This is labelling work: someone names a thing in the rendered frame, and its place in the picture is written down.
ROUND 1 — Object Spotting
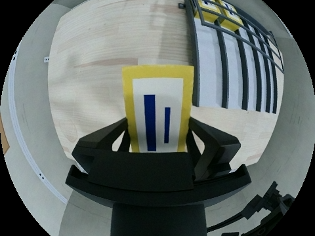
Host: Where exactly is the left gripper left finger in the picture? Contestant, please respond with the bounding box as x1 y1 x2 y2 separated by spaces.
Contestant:
75 117 131 152

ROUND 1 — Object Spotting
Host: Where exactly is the yellow and white butter carton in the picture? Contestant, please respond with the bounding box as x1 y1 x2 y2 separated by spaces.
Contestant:
121 65 194 152
215 0 243 31
190 0 221 23

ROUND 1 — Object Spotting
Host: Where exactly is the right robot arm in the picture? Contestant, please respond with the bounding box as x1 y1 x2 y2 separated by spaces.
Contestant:
257 184 295 212

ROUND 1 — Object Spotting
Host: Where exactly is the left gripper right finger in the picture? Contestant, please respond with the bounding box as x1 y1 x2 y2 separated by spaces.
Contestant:
186 116 242 180

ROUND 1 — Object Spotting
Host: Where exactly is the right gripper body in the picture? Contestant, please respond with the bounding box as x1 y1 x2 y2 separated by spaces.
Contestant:
241 205 283 236

